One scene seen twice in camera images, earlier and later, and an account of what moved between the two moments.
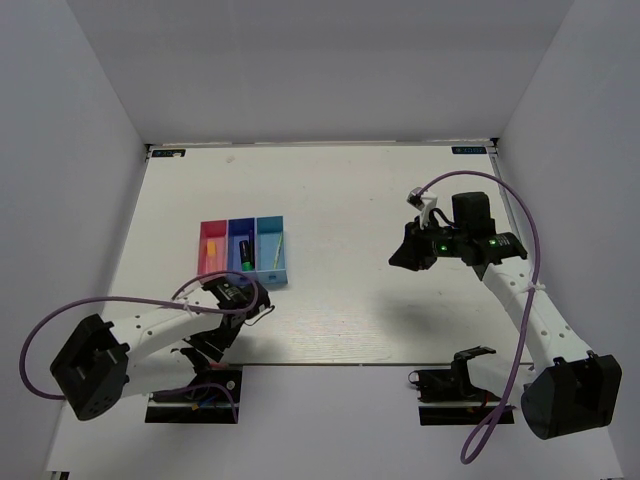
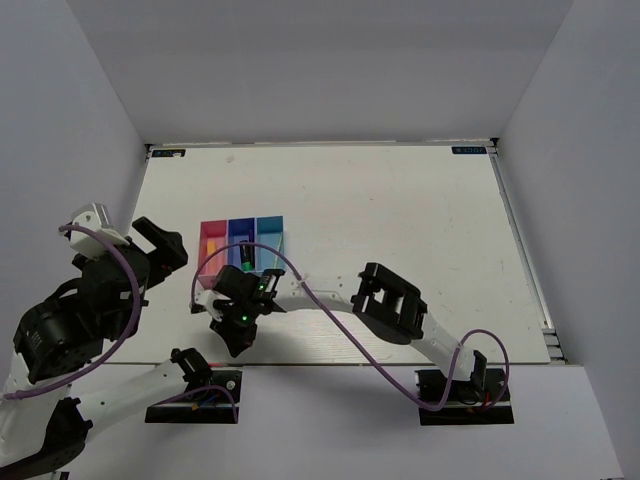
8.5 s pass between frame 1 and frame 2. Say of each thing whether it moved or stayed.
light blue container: stayed
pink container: stayed
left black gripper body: moved
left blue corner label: stayed
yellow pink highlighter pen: stayed
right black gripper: moved
